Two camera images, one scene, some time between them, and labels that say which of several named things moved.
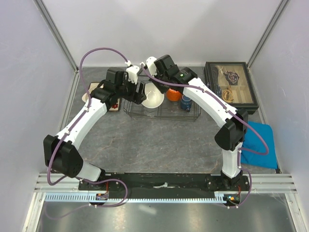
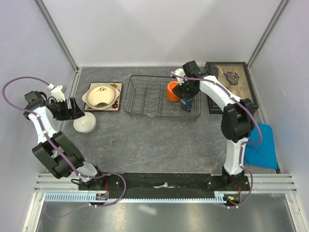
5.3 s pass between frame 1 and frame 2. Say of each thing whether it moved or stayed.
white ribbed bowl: moved
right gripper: moved
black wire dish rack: stayed
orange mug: stayed
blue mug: stayed
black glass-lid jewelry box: stayed
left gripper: moved
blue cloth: stayed
